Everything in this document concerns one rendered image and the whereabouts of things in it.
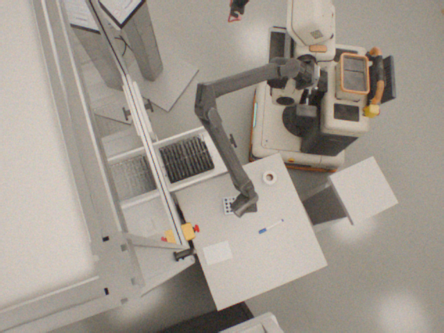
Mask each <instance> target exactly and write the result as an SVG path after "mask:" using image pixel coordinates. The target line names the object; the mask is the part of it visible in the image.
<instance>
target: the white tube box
mask: <svg viewBox="0 0 444 333"><path fill-rule="evenodd" d="M236 197H237V196H231V197H225V198H223V210H224V216H228V215H229V214H234V212H233V211H232V210H231V208H230V205H231V204H232V203H233V201H234V200H235V199H236ZM229 198H231V200H229Z"/></svg>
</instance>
